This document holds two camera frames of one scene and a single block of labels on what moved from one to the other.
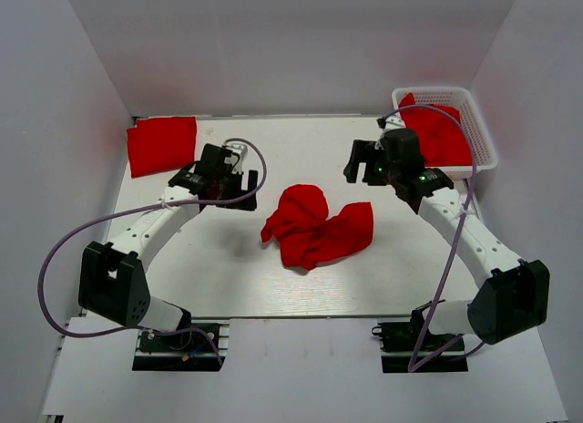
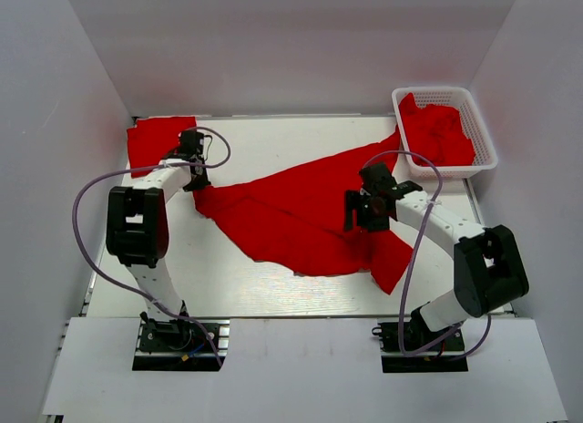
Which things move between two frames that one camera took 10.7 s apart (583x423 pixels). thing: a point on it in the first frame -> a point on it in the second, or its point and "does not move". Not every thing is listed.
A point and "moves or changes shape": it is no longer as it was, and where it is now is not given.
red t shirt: x=308 y=236 moves or changes shape
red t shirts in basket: x=446 y=141 does not move
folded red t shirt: x=157 y=145 does not move
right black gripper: x=363 y=152 -> x=352 y=201
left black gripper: x=248 y=204 -> x=199 y=183
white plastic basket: x=483 y=150 does not move
